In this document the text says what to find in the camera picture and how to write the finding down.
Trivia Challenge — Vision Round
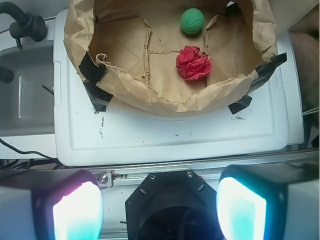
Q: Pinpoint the crumpled red paper ball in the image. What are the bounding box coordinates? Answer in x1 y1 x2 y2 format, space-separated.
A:
175 45 213 81

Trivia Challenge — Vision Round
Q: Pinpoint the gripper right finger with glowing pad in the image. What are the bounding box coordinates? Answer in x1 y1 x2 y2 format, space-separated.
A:
216 164 320 240

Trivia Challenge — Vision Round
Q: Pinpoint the black tape strip left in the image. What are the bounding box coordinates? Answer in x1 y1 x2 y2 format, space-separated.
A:
78 52 113 112

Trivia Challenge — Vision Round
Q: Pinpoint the brown paper bag tray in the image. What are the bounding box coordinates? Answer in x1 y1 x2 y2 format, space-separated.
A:
64 0 278 117

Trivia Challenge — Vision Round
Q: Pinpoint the black tape strip right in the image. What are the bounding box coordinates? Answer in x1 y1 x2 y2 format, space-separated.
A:
228 52 288 115

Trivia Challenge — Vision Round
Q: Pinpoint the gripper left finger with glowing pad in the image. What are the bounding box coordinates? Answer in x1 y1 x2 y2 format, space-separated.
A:
0 169 104 240

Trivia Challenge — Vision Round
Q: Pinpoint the clear plastic storage bin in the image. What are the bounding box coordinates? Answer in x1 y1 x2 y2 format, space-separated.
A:
0 40 55 137

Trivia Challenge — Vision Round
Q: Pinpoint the thin black cable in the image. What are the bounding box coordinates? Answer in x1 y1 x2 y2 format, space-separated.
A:
0 137 58 161

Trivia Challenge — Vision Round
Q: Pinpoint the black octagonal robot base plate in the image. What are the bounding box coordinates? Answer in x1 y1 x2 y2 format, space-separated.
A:
125 170 224 240

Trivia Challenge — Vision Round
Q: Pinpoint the green dimpled foam ball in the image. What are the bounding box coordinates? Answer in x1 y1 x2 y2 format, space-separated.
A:
180 8 205 35

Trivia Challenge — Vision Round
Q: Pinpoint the aluminium extrusion rail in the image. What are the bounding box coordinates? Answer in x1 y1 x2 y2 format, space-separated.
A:
0 147 320 188

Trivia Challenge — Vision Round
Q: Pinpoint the black tape strip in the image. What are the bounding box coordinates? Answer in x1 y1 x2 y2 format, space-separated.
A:
228 52 288 115
78 52 113 112

